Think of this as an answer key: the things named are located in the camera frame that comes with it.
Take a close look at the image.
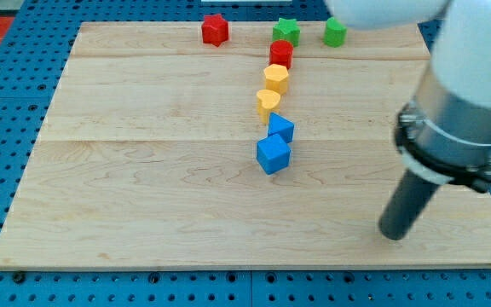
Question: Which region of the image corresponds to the green star block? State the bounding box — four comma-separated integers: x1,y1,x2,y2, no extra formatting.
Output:
272,18,301,47

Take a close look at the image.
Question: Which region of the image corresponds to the blue cube block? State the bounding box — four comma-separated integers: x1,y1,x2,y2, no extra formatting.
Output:
256,134,292,175

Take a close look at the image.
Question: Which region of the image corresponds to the green circle block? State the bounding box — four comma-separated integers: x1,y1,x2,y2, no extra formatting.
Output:
323,17,348,48

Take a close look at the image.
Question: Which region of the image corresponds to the yellow hexagon block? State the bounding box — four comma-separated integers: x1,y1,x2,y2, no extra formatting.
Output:
263,64,289,95

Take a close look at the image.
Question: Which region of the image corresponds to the red star block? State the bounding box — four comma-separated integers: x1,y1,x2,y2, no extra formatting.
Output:
201,14,229,47

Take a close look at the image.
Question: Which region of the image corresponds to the wooden board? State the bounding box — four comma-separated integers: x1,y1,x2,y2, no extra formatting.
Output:
0,21,491,271

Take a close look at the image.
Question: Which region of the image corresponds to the blue triangle block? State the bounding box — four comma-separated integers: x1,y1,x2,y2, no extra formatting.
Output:
267,113,295,143

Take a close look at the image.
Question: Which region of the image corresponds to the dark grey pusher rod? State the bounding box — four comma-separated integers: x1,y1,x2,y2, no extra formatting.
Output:
378,170,439,240

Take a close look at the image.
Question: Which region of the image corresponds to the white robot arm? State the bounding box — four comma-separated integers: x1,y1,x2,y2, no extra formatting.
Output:
326,0,491,193

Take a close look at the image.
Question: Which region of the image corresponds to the yellow heart block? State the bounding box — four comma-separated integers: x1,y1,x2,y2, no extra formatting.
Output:
256,90,281,125

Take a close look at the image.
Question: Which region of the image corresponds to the red cylinder block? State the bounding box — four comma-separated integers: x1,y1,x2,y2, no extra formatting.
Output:
269,40,294,69

